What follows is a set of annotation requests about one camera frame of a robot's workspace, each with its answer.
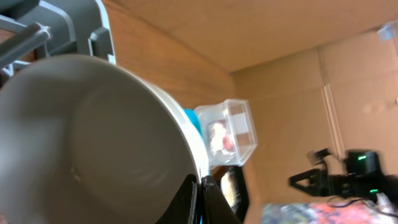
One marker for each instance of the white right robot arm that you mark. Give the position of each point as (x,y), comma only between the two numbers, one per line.
(363,177)

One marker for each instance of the grey dish rack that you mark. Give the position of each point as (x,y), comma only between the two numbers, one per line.
(53,27)

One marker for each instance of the clear plastic bin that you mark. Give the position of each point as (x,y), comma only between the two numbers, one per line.
(237,118)

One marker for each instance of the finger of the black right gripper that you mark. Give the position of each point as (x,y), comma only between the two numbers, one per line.
(307,182)

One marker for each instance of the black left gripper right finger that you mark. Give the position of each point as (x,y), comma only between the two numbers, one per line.
(216,209)

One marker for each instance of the white tissue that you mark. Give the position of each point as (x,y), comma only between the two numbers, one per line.
(217,133)

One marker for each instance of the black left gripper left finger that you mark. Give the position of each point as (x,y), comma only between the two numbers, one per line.
(183,207)

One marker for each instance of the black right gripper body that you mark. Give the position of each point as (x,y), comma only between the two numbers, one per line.
(321,183)

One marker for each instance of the teal plastic tray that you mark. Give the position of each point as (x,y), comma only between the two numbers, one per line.
(193,119)

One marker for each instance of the grey-white bowl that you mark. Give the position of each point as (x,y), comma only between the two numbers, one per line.
(85,141)

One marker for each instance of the black waste tray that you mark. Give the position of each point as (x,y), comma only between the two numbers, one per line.
(242,207)

